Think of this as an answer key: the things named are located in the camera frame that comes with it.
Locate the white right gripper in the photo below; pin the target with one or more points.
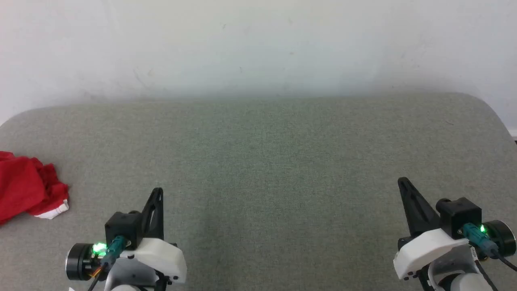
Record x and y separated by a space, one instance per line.
428 248

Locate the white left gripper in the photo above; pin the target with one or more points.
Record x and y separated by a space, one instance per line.
159 256

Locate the red shorts with white waistband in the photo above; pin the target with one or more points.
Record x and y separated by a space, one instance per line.
22 188

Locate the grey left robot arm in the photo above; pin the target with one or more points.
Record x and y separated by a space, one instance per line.
129 277

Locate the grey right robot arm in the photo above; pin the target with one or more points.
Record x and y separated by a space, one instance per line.
456 275

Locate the grey-green fabric sofa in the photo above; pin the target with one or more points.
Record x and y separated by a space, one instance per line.
266 161

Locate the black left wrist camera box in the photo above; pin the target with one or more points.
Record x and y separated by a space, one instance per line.
121 226

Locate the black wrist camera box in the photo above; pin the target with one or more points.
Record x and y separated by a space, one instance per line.
458 216
121 226

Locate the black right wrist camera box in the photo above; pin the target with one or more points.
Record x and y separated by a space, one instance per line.
458 216

